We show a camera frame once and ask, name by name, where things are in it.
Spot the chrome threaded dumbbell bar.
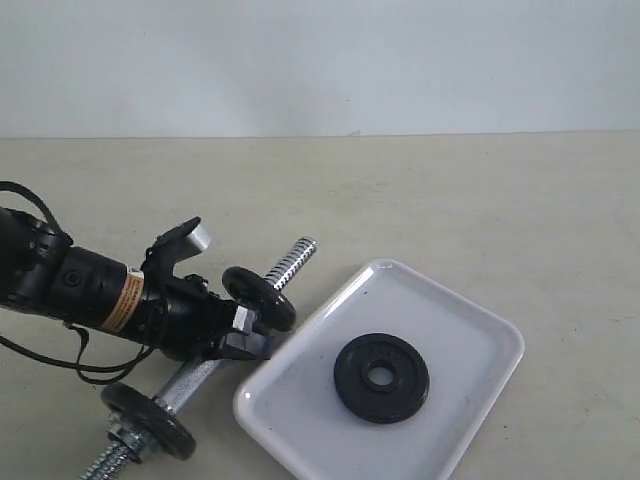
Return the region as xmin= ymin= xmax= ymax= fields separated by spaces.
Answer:
xmin=81 ymin=236 xmax=318 ymax=479

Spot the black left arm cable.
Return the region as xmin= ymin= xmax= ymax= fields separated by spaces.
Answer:
xmin=0 ymin=179 xmax=156 ymax=386

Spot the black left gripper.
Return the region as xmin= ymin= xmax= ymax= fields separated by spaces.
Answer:
xmin=134 ymin=274 xmax=273 ymax=361

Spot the white plastic tray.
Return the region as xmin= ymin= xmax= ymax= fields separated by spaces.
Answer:
xmin=234 ymin=259 xmax=525 ymax=479

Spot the chrome spin-lock nut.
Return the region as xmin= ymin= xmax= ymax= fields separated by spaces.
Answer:
xmin=108 ymin=424 xmax=150 ymax=455

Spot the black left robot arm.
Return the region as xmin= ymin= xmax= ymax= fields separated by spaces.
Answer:
xmin=1 ymin=208 xmax=273 ymax=361

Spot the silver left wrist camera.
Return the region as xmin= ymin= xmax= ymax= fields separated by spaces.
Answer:
xmin=146 ymin=216 xmax=212 ymax=273

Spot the black weight plate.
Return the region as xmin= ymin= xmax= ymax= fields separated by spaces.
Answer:
xmin=222 ymin=266 xmax=297 ymax=332
xmin=101 ymin=382 xmax=197 ymax=461
xmin=333 ymin=333 xmax=430 ymax=424

